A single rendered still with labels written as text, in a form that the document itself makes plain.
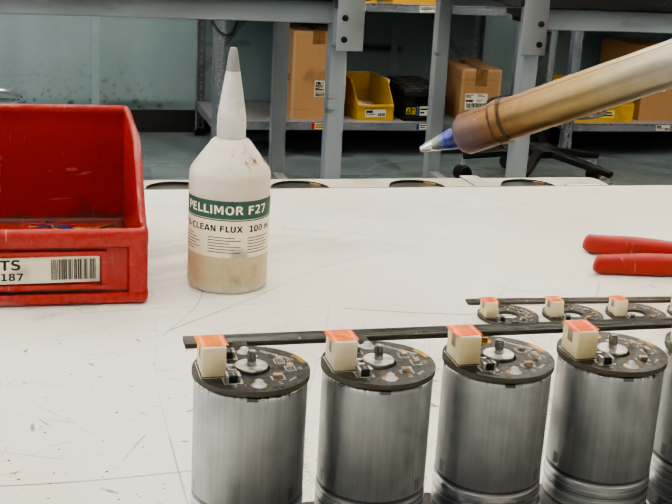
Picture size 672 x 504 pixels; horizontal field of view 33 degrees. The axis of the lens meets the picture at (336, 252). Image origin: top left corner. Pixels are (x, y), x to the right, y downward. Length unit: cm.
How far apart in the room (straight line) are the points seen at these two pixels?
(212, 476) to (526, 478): 7
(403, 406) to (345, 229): 34
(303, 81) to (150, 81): 68
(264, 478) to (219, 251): 24
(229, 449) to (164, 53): 441
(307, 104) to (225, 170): 386
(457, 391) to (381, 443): 2
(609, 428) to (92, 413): 17
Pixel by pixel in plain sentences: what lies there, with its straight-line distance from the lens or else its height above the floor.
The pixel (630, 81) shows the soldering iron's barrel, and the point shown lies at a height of 88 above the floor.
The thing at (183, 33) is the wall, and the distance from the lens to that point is 463.
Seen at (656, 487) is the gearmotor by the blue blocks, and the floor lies 78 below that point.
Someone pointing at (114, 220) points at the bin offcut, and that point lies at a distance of 57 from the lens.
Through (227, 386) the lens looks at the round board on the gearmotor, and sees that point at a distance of 23.
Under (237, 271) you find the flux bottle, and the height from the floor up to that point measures 76.
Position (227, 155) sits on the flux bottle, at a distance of 46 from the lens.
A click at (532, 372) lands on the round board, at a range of 25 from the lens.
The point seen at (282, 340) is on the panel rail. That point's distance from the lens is 26.
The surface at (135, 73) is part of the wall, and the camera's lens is 463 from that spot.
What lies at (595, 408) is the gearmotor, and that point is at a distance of 26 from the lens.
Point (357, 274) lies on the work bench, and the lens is 51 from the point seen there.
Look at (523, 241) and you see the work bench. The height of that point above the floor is 75.
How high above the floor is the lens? 91
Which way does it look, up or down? 17 degrees down
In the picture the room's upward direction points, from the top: 3 degrees clockwise
